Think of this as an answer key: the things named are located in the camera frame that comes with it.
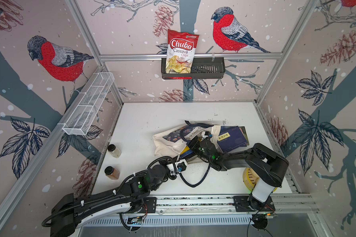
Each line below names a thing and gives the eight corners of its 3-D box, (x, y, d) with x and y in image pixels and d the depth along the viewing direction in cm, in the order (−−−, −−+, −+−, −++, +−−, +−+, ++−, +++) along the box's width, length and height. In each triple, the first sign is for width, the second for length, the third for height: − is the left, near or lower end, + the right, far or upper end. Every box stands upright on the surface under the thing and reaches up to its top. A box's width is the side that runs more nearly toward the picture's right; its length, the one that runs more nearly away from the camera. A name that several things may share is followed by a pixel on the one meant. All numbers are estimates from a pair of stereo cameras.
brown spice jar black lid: (110, 179, 84) (102, 173, 76) (112, 172, 87) (105, 166, 79) (118, 179, 84) (111, 173, 76) (120, 172, 87) (114, 166, 79)
